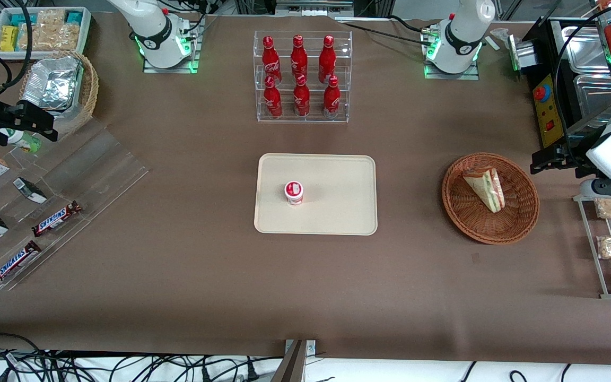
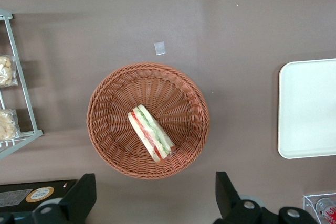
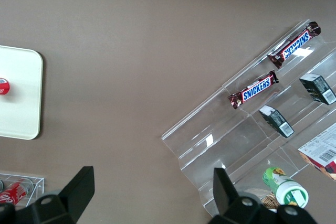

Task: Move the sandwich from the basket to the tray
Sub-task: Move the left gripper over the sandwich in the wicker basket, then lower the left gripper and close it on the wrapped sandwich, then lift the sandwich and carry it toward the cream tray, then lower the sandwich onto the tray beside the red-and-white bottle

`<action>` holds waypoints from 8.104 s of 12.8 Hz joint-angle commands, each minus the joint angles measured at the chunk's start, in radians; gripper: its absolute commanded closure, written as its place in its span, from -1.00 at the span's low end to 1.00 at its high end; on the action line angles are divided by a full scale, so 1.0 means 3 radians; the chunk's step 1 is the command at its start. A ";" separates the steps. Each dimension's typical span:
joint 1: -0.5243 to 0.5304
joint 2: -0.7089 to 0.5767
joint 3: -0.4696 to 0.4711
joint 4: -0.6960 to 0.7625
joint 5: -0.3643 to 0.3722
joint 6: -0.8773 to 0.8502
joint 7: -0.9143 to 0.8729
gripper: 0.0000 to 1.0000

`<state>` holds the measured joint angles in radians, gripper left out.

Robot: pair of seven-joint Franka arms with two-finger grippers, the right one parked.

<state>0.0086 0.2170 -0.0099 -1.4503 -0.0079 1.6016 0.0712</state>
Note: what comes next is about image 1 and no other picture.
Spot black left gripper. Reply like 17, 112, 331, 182
530, 143, 591, 178

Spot green white small bottle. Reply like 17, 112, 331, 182
0, 127, 42, 153

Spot beige plastic tray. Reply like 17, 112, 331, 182
254, 153, 378, 236

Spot aluminium arm base plate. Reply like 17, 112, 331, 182
143, 16, 201, 74
425, 59, 480, 81

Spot grey metal wire rack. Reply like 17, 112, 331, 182
573, 194, 611, 299

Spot red white yogurt cup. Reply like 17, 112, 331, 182
284, 181, 304, 206

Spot clear acrylic display shelf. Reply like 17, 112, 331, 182
0, 119, 150, 291

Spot red cola bottle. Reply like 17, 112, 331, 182
291, 34, 309, 80
319, 35, 336, 84
263, 75, 283, 119
323, 75, 341, 118
262, 36, 282, 85
293, 74, 310, 117

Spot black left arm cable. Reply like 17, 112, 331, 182
554, 2, 611, 160

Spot cracker bags in bin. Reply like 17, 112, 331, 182
18, 10, 81, 53

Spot brown Snickers bar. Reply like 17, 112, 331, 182
32, 201, 83, 237
0, 240, 42, 287

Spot triangle sandwich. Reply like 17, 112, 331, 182
462, 166, 506, 214

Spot grey metal camera post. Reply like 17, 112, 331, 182
271, 340, 317, 382

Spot silver foil container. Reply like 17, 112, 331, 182
22, 56, 84, 112

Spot black hot food case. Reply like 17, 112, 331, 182
508, 0, 611, 160

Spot brown wicker basket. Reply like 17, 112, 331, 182
442, 152, 540, 245

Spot brown table cover sheet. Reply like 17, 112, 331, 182
0, 11, 611, 367

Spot clear acrylic bottle rack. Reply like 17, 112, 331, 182
254, 30, 353, 124

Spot tan wicker basket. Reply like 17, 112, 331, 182
19, 50, 99, 136

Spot black floor cable tangle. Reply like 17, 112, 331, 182
0, 333, 285, 382

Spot yellow snack packet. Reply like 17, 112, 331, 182
1, 25, 19, 52

